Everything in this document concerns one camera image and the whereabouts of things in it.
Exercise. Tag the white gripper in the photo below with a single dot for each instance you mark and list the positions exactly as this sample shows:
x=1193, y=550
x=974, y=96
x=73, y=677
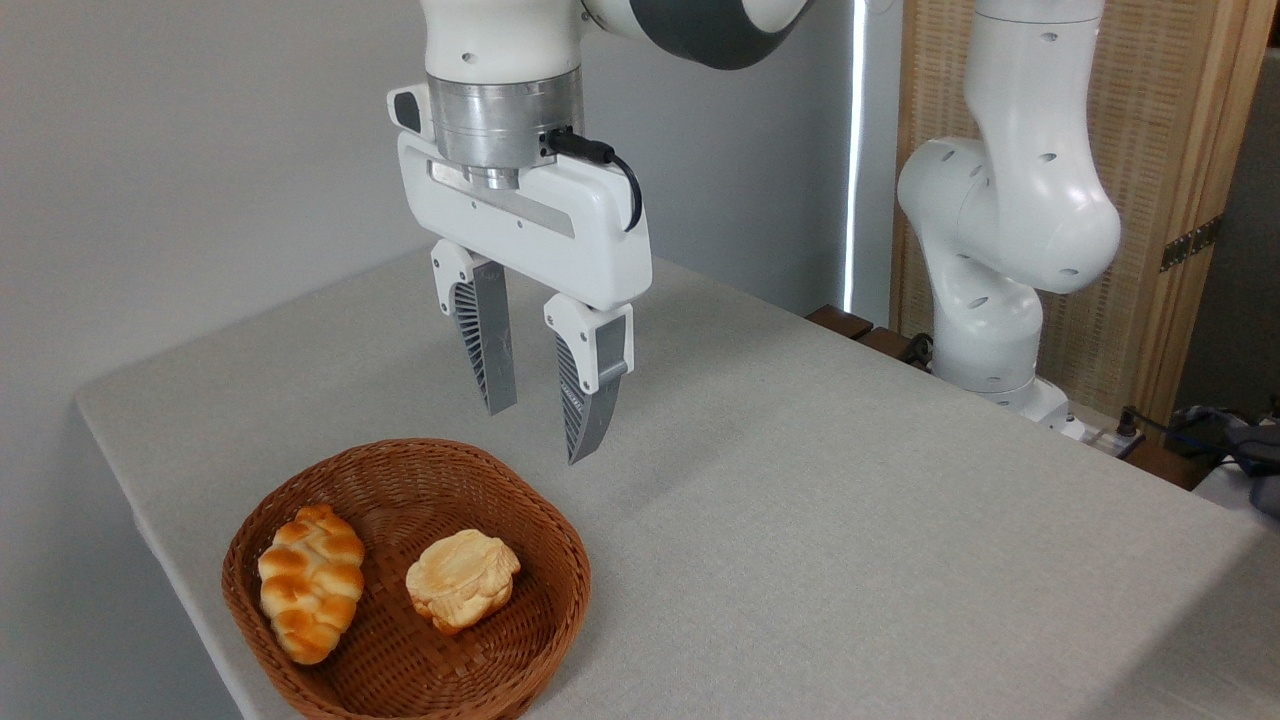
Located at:
x=560, y=235

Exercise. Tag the pale round bread roll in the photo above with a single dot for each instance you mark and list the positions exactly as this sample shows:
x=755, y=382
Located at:
x=462, y=580

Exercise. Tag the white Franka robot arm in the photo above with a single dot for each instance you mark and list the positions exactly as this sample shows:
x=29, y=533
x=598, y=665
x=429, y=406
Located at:
x=1030, y=200

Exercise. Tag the golden braided bread loaf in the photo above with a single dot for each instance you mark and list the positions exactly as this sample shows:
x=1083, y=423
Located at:
x=310, y=585

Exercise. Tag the grey tablecloth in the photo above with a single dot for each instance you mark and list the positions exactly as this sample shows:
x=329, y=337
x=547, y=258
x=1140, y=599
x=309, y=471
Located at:
x=800, y=500

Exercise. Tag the brown woven wicker basket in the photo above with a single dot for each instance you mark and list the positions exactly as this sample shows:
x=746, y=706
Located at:
x=470, y=670

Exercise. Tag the white power strip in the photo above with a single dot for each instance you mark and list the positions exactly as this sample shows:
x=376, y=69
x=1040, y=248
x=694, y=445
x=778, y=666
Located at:
x=1110, y=440

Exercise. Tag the dark metal screen hinge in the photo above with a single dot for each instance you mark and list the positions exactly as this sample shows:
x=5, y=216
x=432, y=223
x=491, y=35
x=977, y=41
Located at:
x=1190, y=243

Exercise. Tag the wooden woven folding screen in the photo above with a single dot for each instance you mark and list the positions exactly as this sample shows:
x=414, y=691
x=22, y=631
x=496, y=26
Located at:
x=1160, y=100

